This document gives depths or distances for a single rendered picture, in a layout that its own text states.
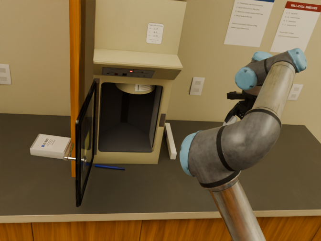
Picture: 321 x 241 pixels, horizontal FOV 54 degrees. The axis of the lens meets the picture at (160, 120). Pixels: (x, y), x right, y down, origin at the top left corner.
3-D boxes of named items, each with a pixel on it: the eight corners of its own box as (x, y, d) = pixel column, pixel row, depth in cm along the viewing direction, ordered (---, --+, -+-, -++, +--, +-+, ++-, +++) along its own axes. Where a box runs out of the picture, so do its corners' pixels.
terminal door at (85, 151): (93, 158, 146) (96, 79, 124) (77, 210, 120) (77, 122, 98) (91, 157, 146) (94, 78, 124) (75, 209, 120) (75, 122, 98)
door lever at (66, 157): (83, 147, 120) (83, 142, 119) (78, 164, 112) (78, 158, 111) (69, 146, 120) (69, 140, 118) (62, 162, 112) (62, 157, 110)
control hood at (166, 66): (92, 72, 124) (93, 47, 119) (173, 77, 130) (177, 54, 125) (91, 86, 115) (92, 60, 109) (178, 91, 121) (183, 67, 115)
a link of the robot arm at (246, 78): (259, 62, 100) (270, 54, 108) (229, 73, 108) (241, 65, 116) (268, 85, 101) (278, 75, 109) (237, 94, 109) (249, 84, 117)
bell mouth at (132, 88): (114, 74, 146) (115, 63, 143) (152, 76, 150) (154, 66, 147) (115, 93, 132) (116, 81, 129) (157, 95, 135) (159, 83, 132)
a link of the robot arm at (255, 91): (240, 77, 121) (257, 76, 125) (237, 88, 123) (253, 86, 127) (254, 87, 116) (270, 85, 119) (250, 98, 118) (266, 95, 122)
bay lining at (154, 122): (98, 121, 166) (101, 57, 147) (147, 122, 171) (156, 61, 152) (97, 150, 146) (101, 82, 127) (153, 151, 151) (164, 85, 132)
